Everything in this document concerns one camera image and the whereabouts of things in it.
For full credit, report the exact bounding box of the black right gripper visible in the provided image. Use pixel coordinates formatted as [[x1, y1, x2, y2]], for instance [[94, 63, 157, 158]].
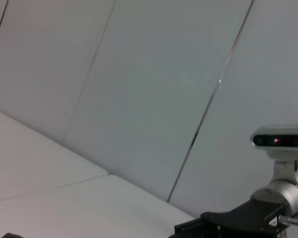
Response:
[[174, 198, 288, 238]]

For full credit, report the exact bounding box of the dark green shirt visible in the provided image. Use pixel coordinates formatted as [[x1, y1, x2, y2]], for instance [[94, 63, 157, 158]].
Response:
[[1, 232, 28, 238]]

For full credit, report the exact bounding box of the right arm gripper cable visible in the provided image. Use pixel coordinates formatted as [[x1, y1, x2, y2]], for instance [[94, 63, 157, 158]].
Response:
[[278, 212, 298, 225]]

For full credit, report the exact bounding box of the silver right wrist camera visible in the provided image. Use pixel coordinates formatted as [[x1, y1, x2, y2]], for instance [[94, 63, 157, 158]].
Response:
[[249, 124, 298, 185]]

